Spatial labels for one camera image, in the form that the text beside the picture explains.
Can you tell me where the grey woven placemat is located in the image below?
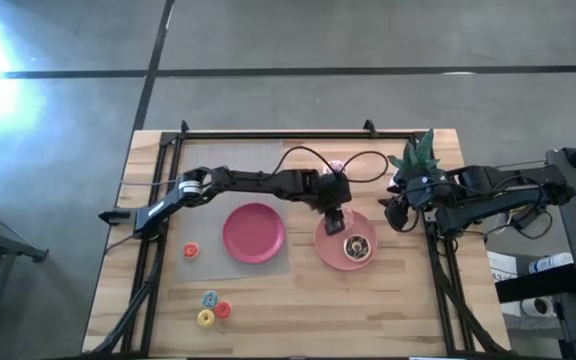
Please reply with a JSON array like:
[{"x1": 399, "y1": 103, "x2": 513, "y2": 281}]
[{"x1": 173, "y1": 139, "x2": 292, "y2": 283}]

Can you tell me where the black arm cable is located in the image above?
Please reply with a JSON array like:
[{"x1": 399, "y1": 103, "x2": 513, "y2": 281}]
[
  {"x1": 481, "y1": 207, "x2": 554, "y2": 242},
  {"x1": 271, "y1": 145, "x2": 390, "y2": 184}
]

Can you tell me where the yellow donut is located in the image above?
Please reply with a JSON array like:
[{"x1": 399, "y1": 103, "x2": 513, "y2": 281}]
[{"x1": 196, "y1": 308, "x2": 216, "y2": 329}]

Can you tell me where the white blue bottle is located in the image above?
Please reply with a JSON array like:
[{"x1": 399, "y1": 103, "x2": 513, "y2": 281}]
[{"x1": 528, "y1": 251, "x2": 575, "y2": 275}]

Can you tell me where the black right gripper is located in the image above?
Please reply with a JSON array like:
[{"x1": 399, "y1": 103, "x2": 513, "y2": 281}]
[{"x1": 377, "y1": 174, "x2": 442, "y2": 233}]

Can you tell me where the light pink plate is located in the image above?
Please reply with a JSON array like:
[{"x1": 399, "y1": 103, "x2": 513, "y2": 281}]
[{"x1": 313, "y1": 209, "x2": 379, "y2": 272}]

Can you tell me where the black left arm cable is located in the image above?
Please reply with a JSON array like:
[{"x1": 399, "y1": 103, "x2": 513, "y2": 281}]
[{"x1": 271, "y1": 145, "x2": 390, "y2": 184}]

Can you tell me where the chocolate sprinkled donut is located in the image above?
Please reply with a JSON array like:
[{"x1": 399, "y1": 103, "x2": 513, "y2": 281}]
[{"x1": 343, "y1": 233, "x2": 372, "y2": 263}]

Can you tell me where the white tape roll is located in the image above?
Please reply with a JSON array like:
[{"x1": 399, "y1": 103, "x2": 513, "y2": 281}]
[{"x1": 519, "y1": 296, "x2": 555, "y2": 319}]

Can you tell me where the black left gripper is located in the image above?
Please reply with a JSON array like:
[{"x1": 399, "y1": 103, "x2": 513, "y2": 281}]
[{"x1": 315, "y1": 172, "x2": 354, "y2": 236}]

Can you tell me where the green snake plant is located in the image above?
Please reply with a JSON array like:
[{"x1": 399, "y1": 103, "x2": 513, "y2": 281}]
[{"x1": 386, "y1": 128, "x2": 443, "y2": 177}]

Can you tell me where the dark pink plate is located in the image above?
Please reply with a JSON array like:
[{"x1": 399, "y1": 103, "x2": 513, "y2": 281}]
[{"x1": 222, "y1": 202, "x2": 286, "y2": 265}]

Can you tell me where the white cardboard box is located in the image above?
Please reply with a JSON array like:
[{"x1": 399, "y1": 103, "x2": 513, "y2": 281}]
[{"x1": 486, "y1": 250, "x2": 519, "y2": 284}]

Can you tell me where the black aluminium table frame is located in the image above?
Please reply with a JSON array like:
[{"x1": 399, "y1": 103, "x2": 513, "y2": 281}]
[{"x1": 87, "y1": 119, "x2": 507, "y2": 357}]

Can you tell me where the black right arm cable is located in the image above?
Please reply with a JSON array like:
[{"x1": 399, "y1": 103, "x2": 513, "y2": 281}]
[{"x1": 481, "y1": 207, "x2": 554, "y2": 242}]

